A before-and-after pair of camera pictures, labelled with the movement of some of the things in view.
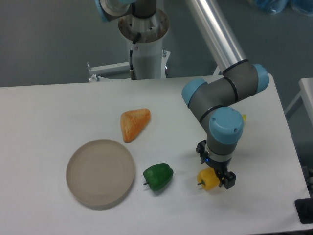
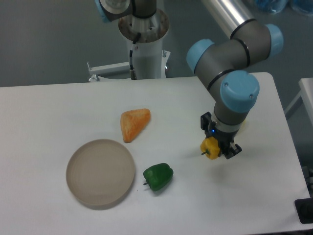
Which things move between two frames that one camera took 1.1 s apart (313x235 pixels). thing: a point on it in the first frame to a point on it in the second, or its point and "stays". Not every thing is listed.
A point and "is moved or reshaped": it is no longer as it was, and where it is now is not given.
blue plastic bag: x=305 y=7 stays
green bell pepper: x=158 y=176 stays
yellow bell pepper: x=208 y=178 is moved or reshaped
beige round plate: x=100 y=173 stays
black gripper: x=219 y=167 to x=225 y=139
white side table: x=306 y=85 stays
